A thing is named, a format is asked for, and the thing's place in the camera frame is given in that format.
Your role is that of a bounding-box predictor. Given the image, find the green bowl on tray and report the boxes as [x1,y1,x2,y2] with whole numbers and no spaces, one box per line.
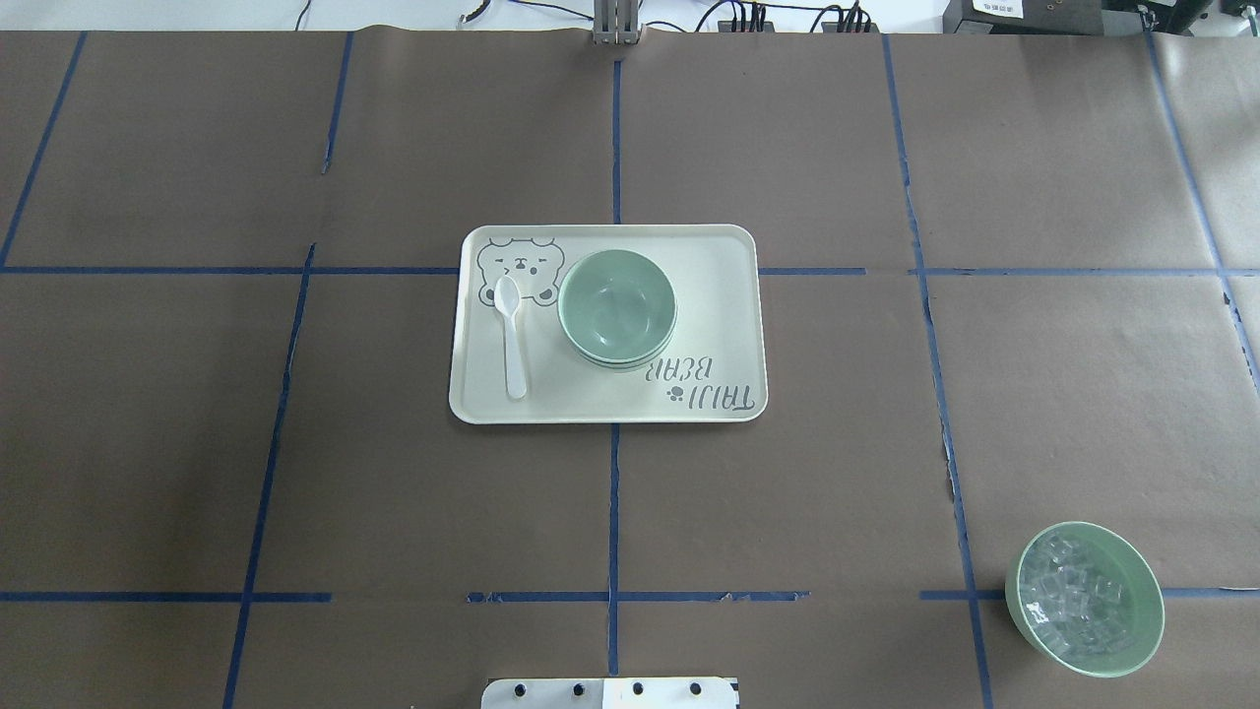
[575,349,664,372]

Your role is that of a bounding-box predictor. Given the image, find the cream bear print tray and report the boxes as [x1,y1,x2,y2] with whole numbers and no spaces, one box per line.
[447,224,769,423]

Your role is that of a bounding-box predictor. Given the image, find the white plastic spoon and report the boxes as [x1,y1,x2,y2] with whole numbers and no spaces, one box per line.
[494,275,528,400]

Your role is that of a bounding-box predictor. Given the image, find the black equipment box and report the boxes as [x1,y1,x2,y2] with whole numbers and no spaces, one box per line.
[942,0,1217,37]

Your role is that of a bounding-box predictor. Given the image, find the green bowl with ice cubes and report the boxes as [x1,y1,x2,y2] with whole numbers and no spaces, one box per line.
[1004,521,1166,678]

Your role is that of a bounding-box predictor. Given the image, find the grey metal camera post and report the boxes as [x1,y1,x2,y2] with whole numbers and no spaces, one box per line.
[593,0,643,47]

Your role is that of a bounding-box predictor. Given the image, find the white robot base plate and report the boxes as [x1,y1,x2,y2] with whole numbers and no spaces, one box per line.
[480,675,741,708]

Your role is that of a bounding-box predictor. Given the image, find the black cables at table edge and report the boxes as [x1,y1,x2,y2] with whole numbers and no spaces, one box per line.
[694,0,879,34]

